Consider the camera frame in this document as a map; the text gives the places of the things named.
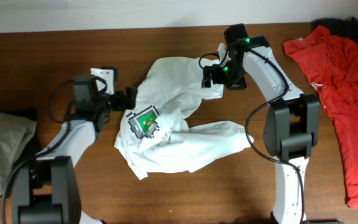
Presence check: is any white printed t-shirt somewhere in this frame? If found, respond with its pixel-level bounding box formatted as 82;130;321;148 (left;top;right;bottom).
114;57;253;180

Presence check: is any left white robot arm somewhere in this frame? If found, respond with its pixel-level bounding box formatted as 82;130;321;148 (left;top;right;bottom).
9;87;137;224

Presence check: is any folded black garment left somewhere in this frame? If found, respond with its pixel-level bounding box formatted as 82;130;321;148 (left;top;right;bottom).
0;108;41;198

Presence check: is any red t-shirt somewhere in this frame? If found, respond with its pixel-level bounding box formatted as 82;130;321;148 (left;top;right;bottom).
283;26;358;209

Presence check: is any black garment top right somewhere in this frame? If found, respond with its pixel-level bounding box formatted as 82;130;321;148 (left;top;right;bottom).
312;17;358;45

